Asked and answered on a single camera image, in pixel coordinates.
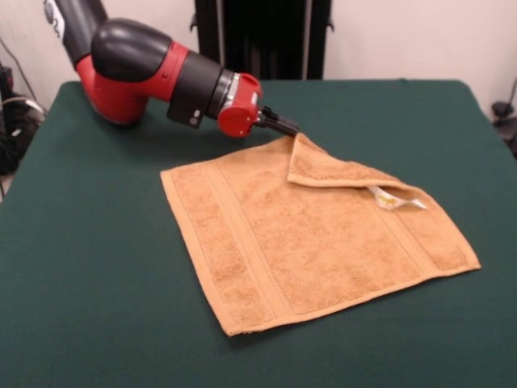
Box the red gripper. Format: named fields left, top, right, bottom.
left=216, top=72, right=301, bottom=139

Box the orange terry towel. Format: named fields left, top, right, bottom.
left=160, top=133, right=482, bottom=337

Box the dark green table cloth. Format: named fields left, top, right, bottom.
left=0, top=78, right=517, bottom=388

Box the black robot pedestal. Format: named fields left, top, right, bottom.
left=189, top=0, right=336, bottom=81

